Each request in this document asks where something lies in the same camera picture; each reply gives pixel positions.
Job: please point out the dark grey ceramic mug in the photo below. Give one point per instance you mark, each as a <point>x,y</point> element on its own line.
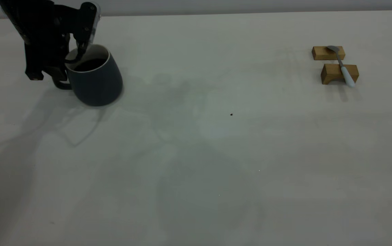
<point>96,85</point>

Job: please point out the arched wooden block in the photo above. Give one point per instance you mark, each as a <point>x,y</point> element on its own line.
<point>332,71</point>

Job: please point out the flat rectangular wooden block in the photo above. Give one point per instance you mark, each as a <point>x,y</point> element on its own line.
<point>320,54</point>

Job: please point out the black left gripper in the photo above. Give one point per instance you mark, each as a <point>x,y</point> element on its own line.
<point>42,20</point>

